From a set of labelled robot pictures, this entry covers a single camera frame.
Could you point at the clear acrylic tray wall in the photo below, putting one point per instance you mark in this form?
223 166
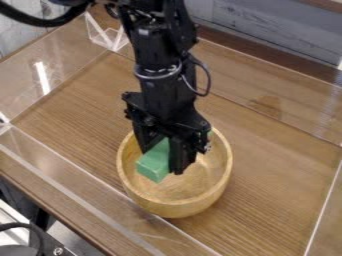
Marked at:
92 208

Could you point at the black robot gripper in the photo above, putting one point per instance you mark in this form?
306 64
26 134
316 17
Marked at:
161 111

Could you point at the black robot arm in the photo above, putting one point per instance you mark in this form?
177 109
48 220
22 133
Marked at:
163 34

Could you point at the green rectangular block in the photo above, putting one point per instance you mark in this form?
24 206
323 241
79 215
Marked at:
152 163

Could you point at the clear acrylic corner bracket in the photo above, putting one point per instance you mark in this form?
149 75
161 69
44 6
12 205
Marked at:
109 38

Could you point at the brown wooden bowl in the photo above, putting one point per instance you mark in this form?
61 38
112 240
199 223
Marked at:
180 195

